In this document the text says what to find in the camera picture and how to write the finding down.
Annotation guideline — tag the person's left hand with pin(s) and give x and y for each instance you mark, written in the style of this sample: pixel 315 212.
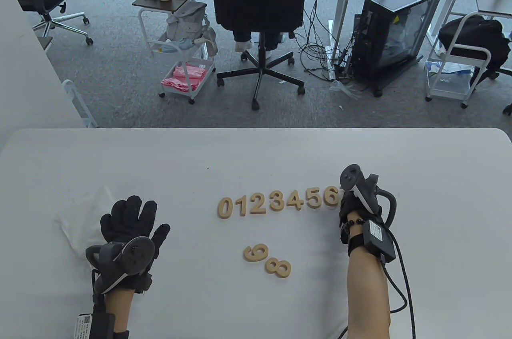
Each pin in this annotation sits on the person's left hand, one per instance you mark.
pixel 128 219

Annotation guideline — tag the person's right hand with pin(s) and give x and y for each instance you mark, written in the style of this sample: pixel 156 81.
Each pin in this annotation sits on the person's right hand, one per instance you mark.
pixel 347 207

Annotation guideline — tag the single-loop wooden number block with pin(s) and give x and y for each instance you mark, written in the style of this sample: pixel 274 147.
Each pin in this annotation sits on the single-loop wooden number block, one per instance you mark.
pixel 327 199
pixel 250 255

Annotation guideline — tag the flat-topped curved wooden number block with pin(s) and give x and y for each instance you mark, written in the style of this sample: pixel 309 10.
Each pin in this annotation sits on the flat-topped curved wooden number block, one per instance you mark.
pixel 316 203

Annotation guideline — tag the angular crossed wooden number block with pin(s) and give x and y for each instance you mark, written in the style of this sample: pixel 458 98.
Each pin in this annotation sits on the angular crossed wooden number block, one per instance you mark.
pixel 298 203

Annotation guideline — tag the double-curved wooden number block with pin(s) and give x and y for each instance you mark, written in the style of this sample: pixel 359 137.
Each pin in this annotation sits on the double-curved wooden number block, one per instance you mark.
pixel 280 207

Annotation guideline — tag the double-loop wooden number block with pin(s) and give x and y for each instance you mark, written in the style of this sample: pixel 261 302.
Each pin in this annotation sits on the double-loop wooden number block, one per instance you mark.
pixel 284 270

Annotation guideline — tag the curved flat-based wooden number block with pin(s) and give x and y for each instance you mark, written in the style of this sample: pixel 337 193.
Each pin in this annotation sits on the curved flat-based wooden number block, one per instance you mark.
pixel 256 212

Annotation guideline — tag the straight hooked wooden number block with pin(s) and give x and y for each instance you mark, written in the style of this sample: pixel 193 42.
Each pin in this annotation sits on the straight hooked wooden number block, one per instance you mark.
pixel 242 207

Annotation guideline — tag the person's right forearm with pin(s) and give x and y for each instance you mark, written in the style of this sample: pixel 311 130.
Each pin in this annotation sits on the person's right forearm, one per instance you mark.
pixel 366 295

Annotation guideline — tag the person's left forearm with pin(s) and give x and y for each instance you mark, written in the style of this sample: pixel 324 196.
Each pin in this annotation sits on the person's left forearm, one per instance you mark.
pixel 118 309

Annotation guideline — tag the black bag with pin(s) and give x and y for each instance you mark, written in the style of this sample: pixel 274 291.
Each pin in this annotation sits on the black bag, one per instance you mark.
pixel 468 35

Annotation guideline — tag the black tracking controller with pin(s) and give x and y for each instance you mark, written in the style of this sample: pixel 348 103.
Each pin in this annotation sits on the black tracking controller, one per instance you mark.
pixel 138 255
pixel 351 177

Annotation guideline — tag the black labelled sensor box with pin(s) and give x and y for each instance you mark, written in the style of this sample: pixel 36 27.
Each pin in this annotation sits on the black labelled sensor box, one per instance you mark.
pixel 94 327
pixel 378 239

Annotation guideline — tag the clear plastic wrap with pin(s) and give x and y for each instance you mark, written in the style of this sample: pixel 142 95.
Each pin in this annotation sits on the clear plastic wrap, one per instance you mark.
pixel 344 89

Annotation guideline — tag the white metal rack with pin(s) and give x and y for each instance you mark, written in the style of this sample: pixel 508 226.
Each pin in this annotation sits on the white metal rack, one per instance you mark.
pixel 80 105

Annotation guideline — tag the white metal cart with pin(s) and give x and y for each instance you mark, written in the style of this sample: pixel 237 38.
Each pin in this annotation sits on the white metal cart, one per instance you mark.
pixel 446 94

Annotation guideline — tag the pink folded cloth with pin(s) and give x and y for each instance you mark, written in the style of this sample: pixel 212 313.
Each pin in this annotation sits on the pink folded cloth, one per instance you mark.
pixel 184 77

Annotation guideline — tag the clear plastic bags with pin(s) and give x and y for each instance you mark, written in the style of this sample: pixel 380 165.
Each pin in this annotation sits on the clear plastic bags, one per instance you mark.
pixel 452 75

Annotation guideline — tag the white partition panel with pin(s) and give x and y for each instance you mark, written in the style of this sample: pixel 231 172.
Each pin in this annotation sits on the white partition panel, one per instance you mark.
pixel 24 75

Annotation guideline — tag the light blue packet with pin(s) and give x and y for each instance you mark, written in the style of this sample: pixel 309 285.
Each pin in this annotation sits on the light blue packet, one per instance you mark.
pixel 176 46

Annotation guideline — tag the black computer tower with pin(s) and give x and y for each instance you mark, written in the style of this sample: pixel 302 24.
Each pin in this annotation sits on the black computer tower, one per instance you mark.
pixel 384 27

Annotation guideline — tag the grey backpack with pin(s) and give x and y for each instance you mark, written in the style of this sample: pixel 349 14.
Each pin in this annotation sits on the grey backpack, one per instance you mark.
pixel 186 21

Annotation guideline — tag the white rolling cart dark top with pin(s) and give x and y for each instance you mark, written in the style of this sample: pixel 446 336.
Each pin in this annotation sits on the white rolling cart dark top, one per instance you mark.
pixel 176 3

